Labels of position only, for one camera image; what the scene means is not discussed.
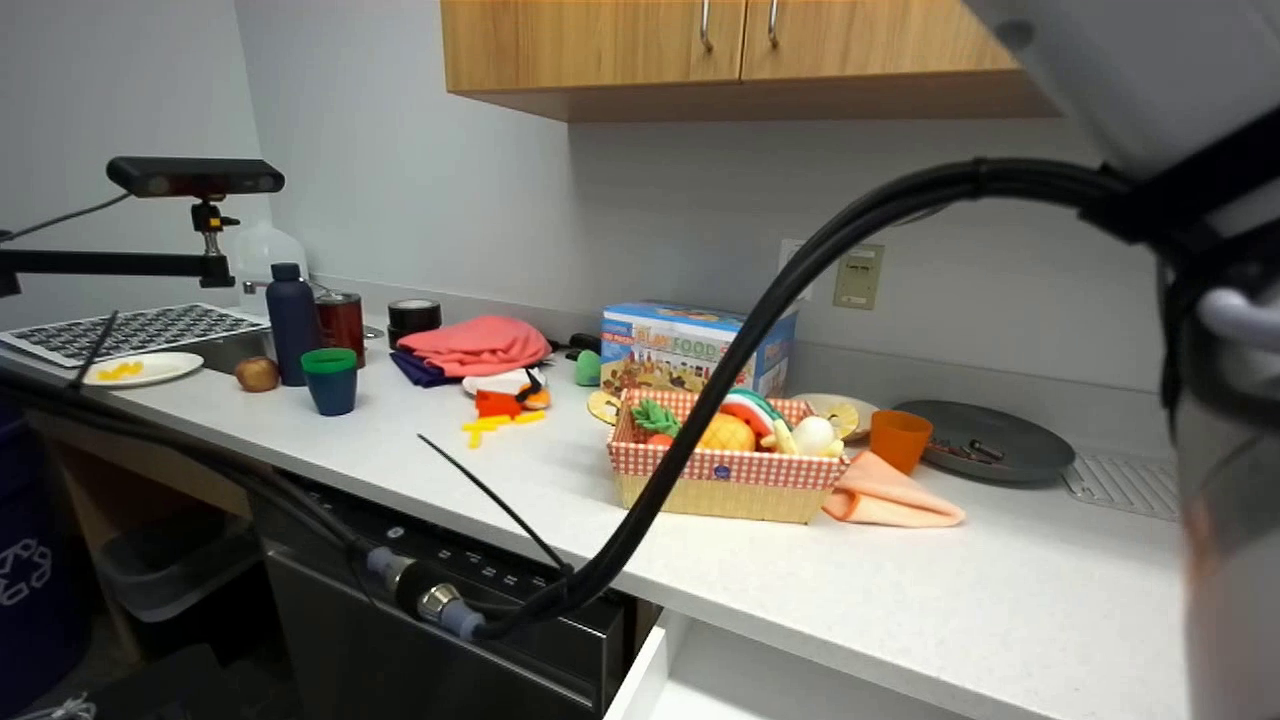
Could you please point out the grey grid drying tray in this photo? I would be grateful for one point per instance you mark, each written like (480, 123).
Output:
(133, 329)

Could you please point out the beige wall switch plate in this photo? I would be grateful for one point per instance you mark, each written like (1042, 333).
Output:
(862, 279)

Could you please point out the black dishwasher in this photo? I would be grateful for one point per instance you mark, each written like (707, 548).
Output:
(346, 654)

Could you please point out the black stereo camera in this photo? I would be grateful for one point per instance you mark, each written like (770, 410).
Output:
(194, 178)

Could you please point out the yellow toy slice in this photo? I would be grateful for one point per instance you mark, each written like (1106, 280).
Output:
(602, 410)

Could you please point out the black trash bin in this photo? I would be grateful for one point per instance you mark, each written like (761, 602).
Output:
(180, 564)

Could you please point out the red folded cloth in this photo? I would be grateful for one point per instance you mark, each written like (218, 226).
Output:
(473, 345)

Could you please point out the wooden wall cabinet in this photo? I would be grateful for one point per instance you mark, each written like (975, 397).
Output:
(602, 47)

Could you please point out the orange toy fruit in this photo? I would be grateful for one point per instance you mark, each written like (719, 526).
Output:
(730, 435)

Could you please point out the orange plastic cup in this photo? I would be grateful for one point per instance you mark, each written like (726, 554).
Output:
(902, 441)

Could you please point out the red toy fries carton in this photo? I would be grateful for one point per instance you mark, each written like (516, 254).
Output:
(501, 400)

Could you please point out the toy watermelon slice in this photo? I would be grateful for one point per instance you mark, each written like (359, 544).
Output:
(757, 410)

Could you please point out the blue recycling bin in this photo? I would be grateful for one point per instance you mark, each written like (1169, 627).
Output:
(34, 561)

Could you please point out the cream toy plate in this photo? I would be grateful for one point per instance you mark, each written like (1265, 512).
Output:
(844, 410)

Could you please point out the dark blue bottle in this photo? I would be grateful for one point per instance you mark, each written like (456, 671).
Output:
(288, 327)

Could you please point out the blue toy food box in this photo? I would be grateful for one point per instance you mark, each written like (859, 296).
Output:
(666, 341)

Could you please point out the white toy egg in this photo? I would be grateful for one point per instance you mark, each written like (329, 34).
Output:
(813, 435)

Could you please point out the dark grey round plate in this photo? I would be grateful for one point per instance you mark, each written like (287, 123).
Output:
(992, 441)

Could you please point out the black cup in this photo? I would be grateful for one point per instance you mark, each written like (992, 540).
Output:
(413, 320)

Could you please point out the green toy vegetable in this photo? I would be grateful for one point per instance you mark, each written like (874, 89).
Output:
(652, 418)

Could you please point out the dark red mug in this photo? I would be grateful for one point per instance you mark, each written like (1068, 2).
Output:
(342, 327)

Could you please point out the red checkered toy basket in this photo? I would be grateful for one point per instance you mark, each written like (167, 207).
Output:
(723, 484)

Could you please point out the brown toy ball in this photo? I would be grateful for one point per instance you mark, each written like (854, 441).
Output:
(257, 375)

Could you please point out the green toy lump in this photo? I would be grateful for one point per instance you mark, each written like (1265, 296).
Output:
(588, 371)

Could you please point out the dark blue cloth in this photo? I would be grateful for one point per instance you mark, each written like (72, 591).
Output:
(413, 371)

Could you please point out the yellow toy fry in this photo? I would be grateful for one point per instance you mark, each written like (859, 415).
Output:
(499, 426)

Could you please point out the blue cup green lid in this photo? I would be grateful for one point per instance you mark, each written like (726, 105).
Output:
(329, 387)

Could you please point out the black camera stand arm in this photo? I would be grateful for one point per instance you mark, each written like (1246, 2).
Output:
(104, 263)

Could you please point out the white plate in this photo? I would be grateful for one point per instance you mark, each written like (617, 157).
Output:
(167, 371)

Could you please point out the yellow food piece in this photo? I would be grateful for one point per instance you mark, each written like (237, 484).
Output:
(122, 371)

